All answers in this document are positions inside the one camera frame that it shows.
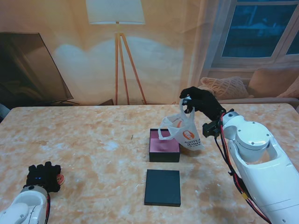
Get black gift box lid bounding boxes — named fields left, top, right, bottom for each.
left=144, top=169, right=182, bottom=207

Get dark flat television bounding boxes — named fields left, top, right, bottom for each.
left=0, top=32, right=79, bottom=105

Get white framed window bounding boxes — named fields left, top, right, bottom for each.
left=209, top=0, right=299, bottom=70

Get beige sofa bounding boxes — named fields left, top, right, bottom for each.
left=188, top=67, right=299, bottom=105

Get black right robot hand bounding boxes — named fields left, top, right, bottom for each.
left=179, top=86, right=226, bottom=121

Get white shade tripod floor lamp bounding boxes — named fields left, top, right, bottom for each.
left=85, top=0, right=148, bottom=105

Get red black right arm cables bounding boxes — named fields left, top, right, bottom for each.
left=214, top=114, right=273, bottom=224

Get beige knitted cushion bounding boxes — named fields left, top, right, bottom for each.
left=278, top=81, right=299, bottom=98
left=200, top=76, right=250, bottom=100

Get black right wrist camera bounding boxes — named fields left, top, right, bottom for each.
left=202, top=121, right=222, bottom=138

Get white plastic bag orange logo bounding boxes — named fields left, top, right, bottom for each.
left=157, top=98, right=206, bottom=151

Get red black arm cables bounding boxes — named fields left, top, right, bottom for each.
left=44, top=194, right=52, bottom=224
left=214, top=114, right=273, bottom=224

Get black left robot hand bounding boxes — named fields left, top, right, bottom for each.
left=25, top=161, right=62, bottom=194

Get plain tan cushion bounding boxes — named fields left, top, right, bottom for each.
left=248, top=67, right=299, bottom=98

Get red black left arm cables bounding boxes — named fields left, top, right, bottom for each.
left=44, top=194, right=52, bottom=224

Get black gift box pink inside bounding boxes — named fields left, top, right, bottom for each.
left=149, top=128, right=181, bottom=163

